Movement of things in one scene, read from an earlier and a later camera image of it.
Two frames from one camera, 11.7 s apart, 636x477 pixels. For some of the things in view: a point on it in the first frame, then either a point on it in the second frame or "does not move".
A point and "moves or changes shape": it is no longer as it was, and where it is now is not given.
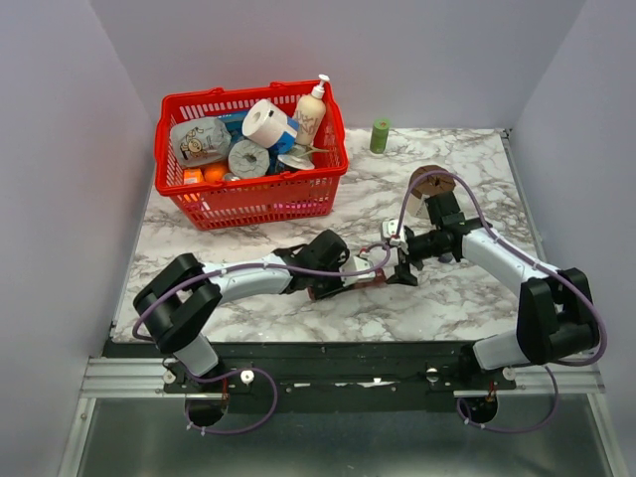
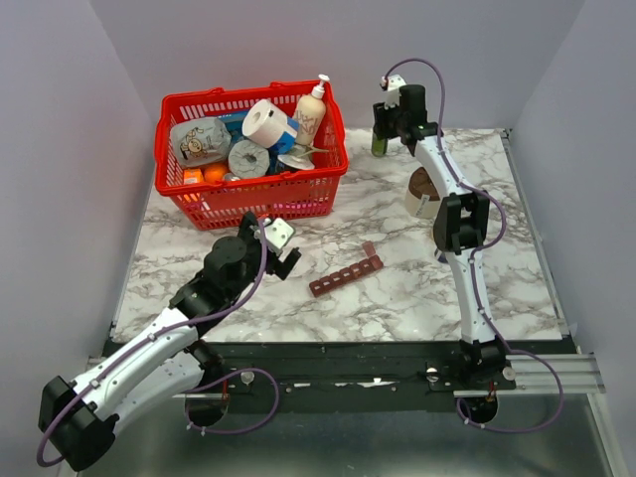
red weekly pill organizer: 379,280 moves or changes shape
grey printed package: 201,141 does not move
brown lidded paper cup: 427,187 does not move
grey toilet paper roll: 246,159 does not move
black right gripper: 409,278 to 380,113
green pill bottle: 380,134 does not move
